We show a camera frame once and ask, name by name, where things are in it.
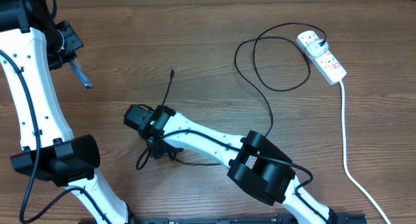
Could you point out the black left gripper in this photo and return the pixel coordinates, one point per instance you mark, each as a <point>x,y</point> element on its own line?
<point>75,43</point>

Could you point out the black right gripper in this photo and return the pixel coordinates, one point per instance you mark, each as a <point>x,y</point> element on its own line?
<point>158,152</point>

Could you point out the blue Galaxy smartphone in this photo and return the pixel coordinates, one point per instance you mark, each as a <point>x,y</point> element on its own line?
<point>81,73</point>

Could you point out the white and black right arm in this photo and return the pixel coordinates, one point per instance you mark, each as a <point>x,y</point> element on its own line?
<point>253,162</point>

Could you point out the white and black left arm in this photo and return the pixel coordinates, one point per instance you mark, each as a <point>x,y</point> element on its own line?
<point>32,45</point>

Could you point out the white charger plug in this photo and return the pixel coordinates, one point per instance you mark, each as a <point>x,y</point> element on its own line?
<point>317,48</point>

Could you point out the white power strip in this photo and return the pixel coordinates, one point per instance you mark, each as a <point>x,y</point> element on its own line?
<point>328,66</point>

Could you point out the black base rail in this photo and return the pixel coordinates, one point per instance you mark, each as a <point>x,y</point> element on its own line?
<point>344,218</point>

